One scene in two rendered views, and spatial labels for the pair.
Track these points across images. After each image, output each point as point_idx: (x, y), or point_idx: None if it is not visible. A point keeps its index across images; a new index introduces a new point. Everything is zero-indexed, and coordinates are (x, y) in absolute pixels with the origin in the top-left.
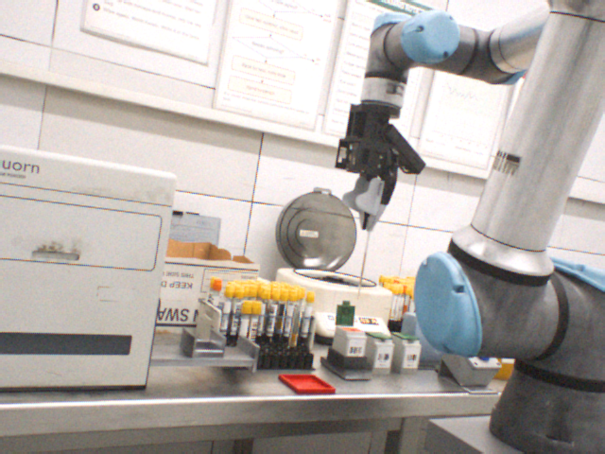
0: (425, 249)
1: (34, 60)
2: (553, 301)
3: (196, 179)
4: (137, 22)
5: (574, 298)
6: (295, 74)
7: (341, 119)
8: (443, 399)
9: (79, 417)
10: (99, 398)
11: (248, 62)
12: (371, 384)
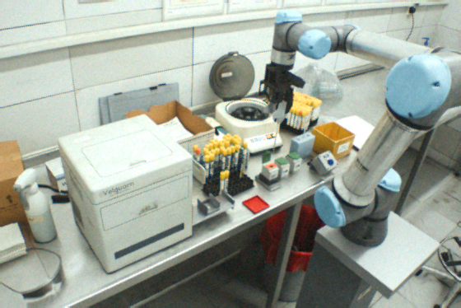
0: None
1: (58, 31)
2: (372, 201)
3: (160, 63)
4: None
5: (380, 196)
6: None
7: (238, 1)
8: (314, 189)
9: (174, 261)
10: (179, 250)
11: None
12: (282, 190)
